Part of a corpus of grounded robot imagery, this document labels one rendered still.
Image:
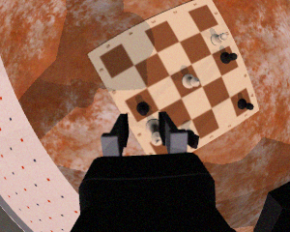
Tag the brown and cream chessboard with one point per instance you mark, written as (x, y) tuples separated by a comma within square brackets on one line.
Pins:
[(147, 63)]

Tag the white chess king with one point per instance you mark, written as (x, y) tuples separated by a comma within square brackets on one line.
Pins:
[(152, 127)]

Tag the white bishop chess piece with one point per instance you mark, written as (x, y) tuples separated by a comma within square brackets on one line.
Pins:
[(189, 80)]

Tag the white pawn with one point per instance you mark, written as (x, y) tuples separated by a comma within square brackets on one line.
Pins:
[(217, 39)]

